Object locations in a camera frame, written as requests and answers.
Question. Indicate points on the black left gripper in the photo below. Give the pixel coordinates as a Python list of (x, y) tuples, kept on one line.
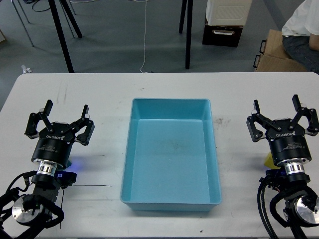
[(56, 139)]

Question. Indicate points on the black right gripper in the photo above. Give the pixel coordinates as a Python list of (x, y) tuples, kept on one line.
[(289, 144)]

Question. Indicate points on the yellow block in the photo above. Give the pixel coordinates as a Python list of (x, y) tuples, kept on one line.
[(268, 161)]

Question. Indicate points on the green block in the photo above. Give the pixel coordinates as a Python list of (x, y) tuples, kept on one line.
[(69, 163)]

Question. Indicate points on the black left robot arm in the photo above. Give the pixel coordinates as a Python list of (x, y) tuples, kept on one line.
[(30, 198)]

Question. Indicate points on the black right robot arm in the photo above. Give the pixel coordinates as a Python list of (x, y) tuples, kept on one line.
[(284, 191)]

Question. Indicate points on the dark brown wooden box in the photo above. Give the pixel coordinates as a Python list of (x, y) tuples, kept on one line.
[(222, 35)]

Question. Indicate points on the white tape on floor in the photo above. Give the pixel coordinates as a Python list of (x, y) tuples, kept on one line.
[(25, 69)]

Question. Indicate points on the seated person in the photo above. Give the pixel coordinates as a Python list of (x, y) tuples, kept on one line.
[(301, 35)]

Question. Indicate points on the light blue plastic bin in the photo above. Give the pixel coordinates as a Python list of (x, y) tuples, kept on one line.
[(171, 162)]

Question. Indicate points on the white plastic appliance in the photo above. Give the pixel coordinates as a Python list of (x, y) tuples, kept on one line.
[(227, 12)]

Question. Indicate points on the black tripod legs centre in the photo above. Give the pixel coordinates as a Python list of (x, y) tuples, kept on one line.
[(186, 17)]

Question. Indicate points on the cardboard box with handles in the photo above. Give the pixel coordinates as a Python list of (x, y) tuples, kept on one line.
[(272, 56)]

